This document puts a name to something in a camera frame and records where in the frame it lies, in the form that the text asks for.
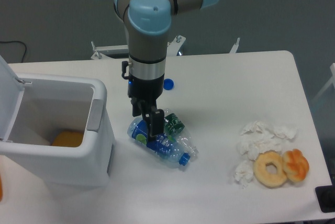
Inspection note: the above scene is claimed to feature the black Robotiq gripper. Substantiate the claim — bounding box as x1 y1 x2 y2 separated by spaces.
128 74 164 142

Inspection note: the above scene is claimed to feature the blue label plastic bottle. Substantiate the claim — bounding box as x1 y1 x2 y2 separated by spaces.
127 117 191 166

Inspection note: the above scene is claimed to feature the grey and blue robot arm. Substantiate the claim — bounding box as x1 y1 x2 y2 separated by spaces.
114 0 219 141

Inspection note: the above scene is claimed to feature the green label crushed plastic bottle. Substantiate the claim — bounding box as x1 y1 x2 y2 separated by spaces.
163 108 198 157

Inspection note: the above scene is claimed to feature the blue bottle cap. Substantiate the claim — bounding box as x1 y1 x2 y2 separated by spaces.
163 79 174 91

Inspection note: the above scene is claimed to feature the orange object inside bin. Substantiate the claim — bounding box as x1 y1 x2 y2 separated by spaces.
51 131 84 148

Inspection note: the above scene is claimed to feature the white open trash bin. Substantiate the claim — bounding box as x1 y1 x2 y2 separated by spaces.
1 60 115 186

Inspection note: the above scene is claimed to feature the crumpled white tissue pile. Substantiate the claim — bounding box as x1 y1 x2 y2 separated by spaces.
237 120 298 161

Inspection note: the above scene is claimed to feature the small crumpled white tissue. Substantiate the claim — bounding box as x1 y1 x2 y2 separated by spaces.
234 160 254 188

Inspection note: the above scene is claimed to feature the orange glazed bread roll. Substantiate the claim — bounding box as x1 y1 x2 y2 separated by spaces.
282 149 309 183

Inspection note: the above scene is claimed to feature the orange object at left edge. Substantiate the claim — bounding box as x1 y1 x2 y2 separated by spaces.
0 176 3 202

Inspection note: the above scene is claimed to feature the black device at table corner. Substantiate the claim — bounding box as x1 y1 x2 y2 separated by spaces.
315 185 334 213

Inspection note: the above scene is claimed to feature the white table bracket left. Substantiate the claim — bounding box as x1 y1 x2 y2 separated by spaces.
91 41 129 60

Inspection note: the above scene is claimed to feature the white table bracket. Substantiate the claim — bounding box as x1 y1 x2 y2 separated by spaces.
229 37 240 54
91 41 129 60

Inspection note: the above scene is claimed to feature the white table bracket right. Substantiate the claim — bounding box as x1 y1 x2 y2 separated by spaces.
229 37 240 54

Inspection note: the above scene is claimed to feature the ring donut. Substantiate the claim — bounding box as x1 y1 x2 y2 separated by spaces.
253 151 287 188

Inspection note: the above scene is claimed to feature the black cable on floor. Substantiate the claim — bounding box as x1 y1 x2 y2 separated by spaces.
0 41 27 63

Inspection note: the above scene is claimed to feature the white metal frame right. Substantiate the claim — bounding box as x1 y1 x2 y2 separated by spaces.
311 63 334 112

